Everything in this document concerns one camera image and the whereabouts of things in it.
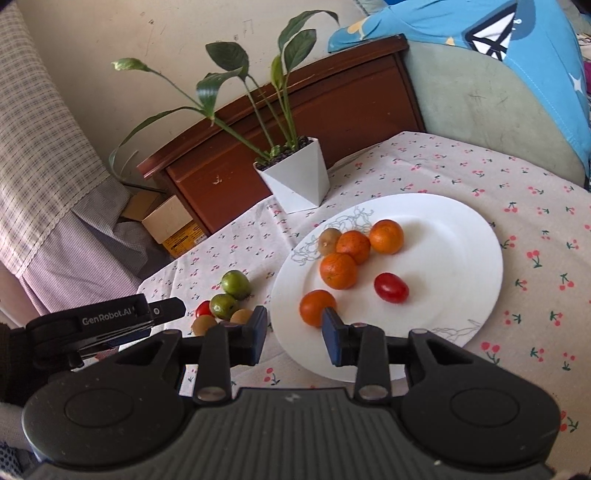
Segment red cherry tomato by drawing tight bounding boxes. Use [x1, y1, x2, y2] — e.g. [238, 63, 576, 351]
[194, 300, 213, 318]
[374, 272, 410, 304]

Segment orange mandarin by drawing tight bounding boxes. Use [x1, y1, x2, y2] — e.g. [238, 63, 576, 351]
[335, 230, 372, 265]
[298, 289, 337, 328]
[318, 253, 358, 290]
[369, 219, 405, 255]

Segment green leafy plant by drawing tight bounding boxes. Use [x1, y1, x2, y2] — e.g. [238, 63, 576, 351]
[108, 8, 341, 186]

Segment pale green sofa cushion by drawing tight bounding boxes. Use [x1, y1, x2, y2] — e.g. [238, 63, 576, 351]
[404, 41, 586, 186]

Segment brown kiwi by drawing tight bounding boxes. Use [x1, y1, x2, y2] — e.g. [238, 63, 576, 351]
[318, 228, 342, 257]
[230, 308, 252, 325]
[190, 315, 217, 337]

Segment open cardboard box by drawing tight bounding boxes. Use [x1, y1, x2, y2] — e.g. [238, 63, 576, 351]
[121, 190, 207, 258]

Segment cherry print tablecloth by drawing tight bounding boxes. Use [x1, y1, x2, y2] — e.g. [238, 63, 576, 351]
[139, 132, 590, 472]

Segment white geometric plant pot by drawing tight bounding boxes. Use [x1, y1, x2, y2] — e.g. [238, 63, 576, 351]
[256, 137, 329, 214]

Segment checked lilac bed cover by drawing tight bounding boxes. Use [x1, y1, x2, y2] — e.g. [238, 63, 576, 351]
[1, 1, 169, 314]

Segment green plum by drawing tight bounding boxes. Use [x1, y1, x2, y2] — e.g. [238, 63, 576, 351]
[221, 270, 252, 301]
[209, 294, 239, 320]

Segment blue cartoon pillow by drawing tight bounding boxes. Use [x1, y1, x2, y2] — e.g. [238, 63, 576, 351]
[328, 1, 590, 174]

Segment white decorated plate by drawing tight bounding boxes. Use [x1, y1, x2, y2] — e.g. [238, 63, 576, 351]
[269, 193, 504, 383]

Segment dark wooden cabinet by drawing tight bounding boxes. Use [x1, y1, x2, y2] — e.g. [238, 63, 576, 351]
[137, 33, 427, 236]

